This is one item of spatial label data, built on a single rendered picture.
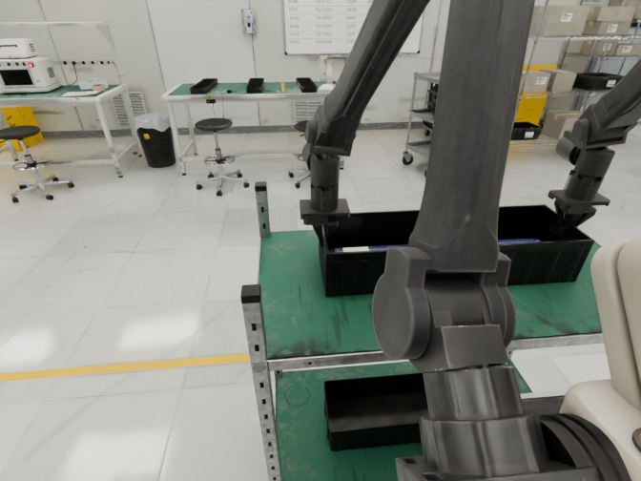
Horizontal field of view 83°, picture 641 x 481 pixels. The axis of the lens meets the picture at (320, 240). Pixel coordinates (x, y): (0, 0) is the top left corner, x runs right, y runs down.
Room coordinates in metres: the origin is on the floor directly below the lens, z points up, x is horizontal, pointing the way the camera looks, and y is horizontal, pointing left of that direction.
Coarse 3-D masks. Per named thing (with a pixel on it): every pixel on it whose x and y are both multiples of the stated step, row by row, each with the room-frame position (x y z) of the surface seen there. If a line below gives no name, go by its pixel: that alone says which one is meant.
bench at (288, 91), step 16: (176, 96) 3.62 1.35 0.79; (192, 96) 3.63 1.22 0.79; (224, 96) 3.66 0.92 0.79; (240, 96) 3.68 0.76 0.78; (256, 96) 3.69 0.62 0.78; (272, 96) 3.71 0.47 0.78; (288, 96) 3.72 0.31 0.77; (304, 96) 3.74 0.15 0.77; (320, 96) 3.76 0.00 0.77; (176, 128) 3.67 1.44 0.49; (192, 128) 4.29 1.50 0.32; (176, 144) 3.64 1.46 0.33; (192, 144) 4.17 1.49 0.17; (192, 160) 3.65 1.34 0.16
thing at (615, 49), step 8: (616, 0) 5.22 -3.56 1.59; (632, 0) 5.05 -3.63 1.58; (640, 0) 5.06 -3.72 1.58; (640, 8) 5.07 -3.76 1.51; (640, 16) 5.07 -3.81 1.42; (584, 40) 5.25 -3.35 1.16; (592, 40) 5.12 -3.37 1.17; (600, 40) 5.05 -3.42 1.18; (608, 40) 5.07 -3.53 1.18; (616, 40) 5.09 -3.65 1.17; (584, 48) 5.21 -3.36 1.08; (600, 48) 5.06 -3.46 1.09; (616, 48) 5.12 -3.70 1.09; (624, 48) 5.09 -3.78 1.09; (632, 48) 5.10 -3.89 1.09; (640, 48) 5.11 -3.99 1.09
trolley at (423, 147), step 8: (416, 72) 3.95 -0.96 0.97; (440, 72) 4.07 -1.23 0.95; (416, 80) 3.93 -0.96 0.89; (424, 80) 3.77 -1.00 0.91; (432, 80) 3.65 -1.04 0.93; (416, 112) 3.98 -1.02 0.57; (424, 112) 4.02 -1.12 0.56; (432, 120) 3.54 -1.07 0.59; (408, 128) 3.94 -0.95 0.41; (408, 136) 3.93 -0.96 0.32; (408, 144) 3.97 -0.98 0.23; (416, 144) 4.00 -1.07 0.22; (424, 144) 4.02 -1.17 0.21; (408, 152) 3.94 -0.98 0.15; (416, 152) 3.74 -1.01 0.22; (424, 152) 3.76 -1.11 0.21; (408, 160) 3.93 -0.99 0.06; (424, 176) 3.53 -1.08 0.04
